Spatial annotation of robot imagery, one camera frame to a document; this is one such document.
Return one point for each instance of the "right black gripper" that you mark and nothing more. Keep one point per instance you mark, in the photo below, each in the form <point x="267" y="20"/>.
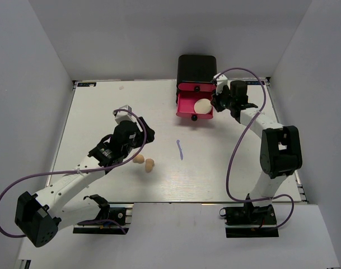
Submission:
<point x="215" y="101"/>

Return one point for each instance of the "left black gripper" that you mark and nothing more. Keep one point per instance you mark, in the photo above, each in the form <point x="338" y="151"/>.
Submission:
<point x="141" y="135"/>

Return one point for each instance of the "round beige powder puff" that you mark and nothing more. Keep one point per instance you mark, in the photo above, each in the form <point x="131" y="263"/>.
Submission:
<point x="203" y="106"/>

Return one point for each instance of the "black drawer organizer cabinet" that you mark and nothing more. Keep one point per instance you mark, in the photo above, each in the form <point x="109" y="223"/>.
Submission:
<point x="195" y="68"/>

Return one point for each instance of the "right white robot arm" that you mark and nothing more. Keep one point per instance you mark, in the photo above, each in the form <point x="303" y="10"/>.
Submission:
<point x="280" y="150"/>

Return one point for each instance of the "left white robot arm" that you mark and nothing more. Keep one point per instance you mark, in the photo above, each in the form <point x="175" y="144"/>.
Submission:
<point x="38" y="215"/>

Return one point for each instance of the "beige makeup sponge left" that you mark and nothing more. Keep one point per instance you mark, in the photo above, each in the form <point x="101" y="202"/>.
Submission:
<point x="139" y="159"/>

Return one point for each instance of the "beige makeup sponge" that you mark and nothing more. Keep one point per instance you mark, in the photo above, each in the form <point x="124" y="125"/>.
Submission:
<point x="149" y="164"/>
<point x="139" y="159"/>

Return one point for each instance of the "beige makeup sponge right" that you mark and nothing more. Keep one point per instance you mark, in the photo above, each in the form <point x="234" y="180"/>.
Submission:
<point x="149" y="164"/>

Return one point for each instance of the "purple eyebrow razor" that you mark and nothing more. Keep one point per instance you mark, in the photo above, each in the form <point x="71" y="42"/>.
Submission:
<point x="180" y="149"/>

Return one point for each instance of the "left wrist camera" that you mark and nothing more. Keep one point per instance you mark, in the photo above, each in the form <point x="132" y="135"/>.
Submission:
<point x="123" y="115"/>

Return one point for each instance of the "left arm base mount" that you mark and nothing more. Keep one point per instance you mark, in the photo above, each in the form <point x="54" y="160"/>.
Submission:
<point x="111" y="219"/>

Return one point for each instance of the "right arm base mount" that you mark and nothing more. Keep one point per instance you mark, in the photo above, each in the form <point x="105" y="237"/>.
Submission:
<point x="250" y="220"/>

